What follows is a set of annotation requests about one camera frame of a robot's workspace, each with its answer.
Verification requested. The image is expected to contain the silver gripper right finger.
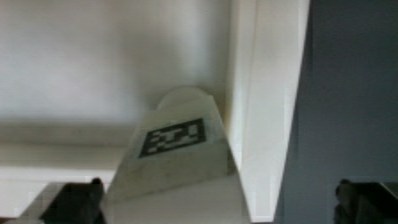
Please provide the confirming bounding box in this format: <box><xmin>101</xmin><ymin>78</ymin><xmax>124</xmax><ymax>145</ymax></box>
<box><xmin>333</xmin><ymin>179</ymin><xmax>398</xmax><ymax>224</ymax></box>

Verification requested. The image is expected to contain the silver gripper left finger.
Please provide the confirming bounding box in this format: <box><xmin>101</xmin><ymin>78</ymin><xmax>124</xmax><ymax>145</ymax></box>
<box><xmin>15</xmin><ymin>178</ymin><xmax>106</xmax><ymax>224</ymax></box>

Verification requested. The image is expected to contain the white table leg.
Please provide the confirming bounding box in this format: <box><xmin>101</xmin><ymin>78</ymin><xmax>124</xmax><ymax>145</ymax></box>
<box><xmin>102</xmin><ymin>87</ymin><xmax>248</xmax><ymax>224</ymax></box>

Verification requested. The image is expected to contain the white square tabletop part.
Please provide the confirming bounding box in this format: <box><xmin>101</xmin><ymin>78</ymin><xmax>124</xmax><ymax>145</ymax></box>
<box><xmin>0</xmin><ymin>0</ymin><xmax>310</xmax><ymax>224</ymax></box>

